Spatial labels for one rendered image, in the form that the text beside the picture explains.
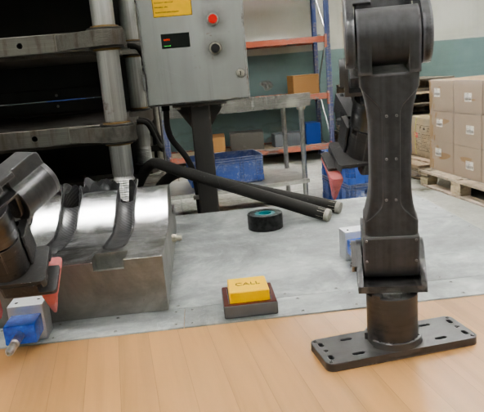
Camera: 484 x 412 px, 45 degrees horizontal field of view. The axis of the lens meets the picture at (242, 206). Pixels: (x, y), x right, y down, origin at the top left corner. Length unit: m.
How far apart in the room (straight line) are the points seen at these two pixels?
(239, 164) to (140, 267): 3.88
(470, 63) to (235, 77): 7.02
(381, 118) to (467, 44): 7.92
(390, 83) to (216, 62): 1.12
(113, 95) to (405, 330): 1.10
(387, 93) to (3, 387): 0.58
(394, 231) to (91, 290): 0.47
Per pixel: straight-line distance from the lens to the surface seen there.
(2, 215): 0.77
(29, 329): 0.87
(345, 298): 0.93
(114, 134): 1.61
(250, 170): 4.79
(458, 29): 8.53
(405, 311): 0.74
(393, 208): 0.71
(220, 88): 1.74
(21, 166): 0.80
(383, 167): 0.69
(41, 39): 1.73
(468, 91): 4.98
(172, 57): 1.74
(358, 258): 0.74
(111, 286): 0.93
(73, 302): 0.95
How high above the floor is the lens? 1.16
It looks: 13 degrees down
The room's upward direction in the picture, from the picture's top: 5 degrees counter-clockwise
